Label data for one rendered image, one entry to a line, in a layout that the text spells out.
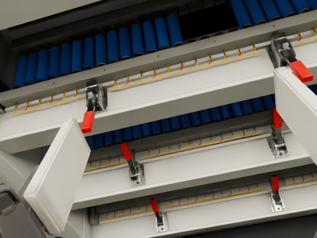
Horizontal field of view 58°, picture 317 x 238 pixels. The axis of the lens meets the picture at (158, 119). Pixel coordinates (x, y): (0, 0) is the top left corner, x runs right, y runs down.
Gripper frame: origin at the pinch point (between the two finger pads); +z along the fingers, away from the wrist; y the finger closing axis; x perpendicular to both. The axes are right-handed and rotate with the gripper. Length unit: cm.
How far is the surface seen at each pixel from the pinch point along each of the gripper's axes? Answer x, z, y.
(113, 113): -8.6, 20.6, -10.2
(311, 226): -57, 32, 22
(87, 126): -6.7, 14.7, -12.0
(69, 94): -5.7, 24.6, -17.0
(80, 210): -37, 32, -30
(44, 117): -7.6, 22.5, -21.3
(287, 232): -57, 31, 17
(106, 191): -27.0, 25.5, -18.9
